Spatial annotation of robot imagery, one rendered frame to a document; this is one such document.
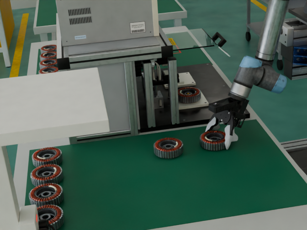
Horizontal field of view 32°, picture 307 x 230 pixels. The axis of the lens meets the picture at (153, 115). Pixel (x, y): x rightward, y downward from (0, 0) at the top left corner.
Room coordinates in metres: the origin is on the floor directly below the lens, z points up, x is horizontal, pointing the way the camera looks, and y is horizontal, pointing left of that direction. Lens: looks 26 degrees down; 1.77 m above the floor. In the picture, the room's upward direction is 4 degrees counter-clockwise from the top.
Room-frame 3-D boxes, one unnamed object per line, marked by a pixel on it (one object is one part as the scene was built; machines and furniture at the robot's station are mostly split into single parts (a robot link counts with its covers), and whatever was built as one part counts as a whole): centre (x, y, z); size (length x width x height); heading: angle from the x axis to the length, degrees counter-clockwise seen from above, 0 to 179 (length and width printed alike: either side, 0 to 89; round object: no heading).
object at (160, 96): (2.14, -0.02, 0.80); 0.07 x 0.05 x 0.06; 8
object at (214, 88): (2.28, -0.13, 0.76); 0.64 x 0.47 x 0.02; 8
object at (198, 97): (2.16, -0.16, 0.80); 0.11 x 0.11 x 0.04
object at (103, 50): (2.24, 0.17, 1.09); 0.68 x 0.44 x 0.05; 8
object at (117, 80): (1.91, 0.21, 0.91); 0.28 x 0.03 x 0.32; 98
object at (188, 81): (2.40, -0.13, 0.78); 0.15 x 0.15 x 0.01; 8
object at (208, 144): (1.79, -0.23, 0.77); 0.11 x 0.11 x 0.04
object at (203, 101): (2.16, -0.16, 0.78); 0.15 x 0.15 x 0.01; 8
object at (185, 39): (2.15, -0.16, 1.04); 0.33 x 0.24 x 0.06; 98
